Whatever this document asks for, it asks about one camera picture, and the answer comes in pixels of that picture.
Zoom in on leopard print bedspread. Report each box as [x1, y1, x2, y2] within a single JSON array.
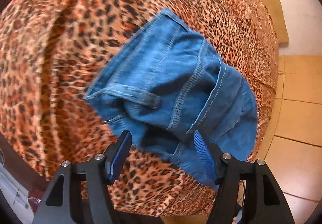
[[1, 0, 278, 216]]

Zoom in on wooden wardrobe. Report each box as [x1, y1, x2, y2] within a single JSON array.
[[257, 55, 321, 223]]

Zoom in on blue denim pants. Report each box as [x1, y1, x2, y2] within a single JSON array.
[[83, 7, 259, 190]]

